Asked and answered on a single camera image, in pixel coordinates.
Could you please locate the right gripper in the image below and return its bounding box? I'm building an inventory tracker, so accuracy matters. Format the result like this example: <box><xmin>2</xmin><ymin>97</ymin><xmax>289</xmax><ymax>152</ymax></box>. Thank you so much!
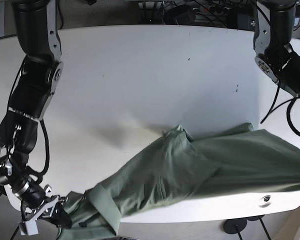
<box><xmin>0</xmin><ymin>159</ymin><xmax>73</xmax><ymax>229</ymax></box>

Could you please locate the sage green polo shirt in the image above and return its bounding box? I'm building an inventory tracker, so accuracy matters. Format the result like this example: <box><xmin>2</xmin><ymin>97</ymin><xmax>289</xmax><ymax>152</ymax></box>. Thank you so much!
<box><xmin>57</xmin><ymin>122</ymin><xmax>300</xmax><ymax>240</ymax></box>

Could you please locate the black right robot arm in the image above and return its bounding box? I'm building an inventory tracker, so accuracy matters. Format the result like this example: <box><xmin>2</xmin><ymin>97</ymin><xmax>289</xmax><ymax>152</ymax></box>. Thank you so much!
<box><xmin>0</xmin><ymin>0</ymin><xmax>72</xmax><ymax>235</ymax></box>

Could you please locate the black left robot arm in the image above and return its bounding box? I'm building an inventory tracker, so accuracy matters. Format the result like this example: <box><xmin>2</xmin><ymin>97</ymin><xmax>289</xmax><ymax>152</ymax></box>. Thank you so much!
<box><xmin>251</xmin><ymin>0</ymin><xmax>300</xmax><ymax>137</ymax></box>

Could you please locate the right chrome table grommet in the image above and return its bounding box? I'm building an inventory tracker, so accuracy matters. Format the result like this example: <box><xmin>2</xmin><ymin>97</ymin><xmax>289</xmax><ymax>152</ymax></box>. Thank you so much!
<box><xmin>258</xmin><ymin>195</ymin><xmax>272</xmax><ymax>208</ymax></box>

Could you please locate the black round stand base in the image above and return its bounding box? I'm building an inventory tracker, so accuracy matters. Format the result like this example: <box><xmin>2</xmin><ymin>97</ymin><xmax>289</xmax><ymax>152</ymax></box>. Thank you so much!
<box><xmin>222</xmin><ymin>218</ymin><xmax>247</xmax><ymax>235</ymax></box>

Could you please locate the black electronics box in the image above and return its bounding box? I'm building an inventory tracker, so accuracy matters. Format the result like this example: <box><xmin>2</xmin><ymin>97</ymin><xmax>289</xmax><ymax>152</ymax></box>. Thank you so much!
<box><xmin>226</xmin><ymin>11</ymin><xmax>256</xmax><ymax>32</ymax></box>

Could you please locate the black power adapter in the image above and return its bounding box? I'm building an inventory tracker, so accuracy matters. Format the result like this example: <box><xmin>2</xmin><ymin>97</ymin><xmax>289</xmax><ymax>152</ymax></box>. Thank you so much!
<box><xmin>163</xmin><ymin>5</ymin><xmax>196</xmax><ymax>25</ymax></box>

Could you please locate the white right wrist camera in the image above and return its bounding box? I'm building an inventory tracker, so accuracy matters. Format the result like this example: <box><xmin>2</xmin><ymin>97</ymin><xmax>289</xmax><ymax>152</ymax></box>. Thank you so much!
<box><xmin>18</xmin><ymin>220</ymin><xmax>39</xmax><ymax>236</ymax></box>

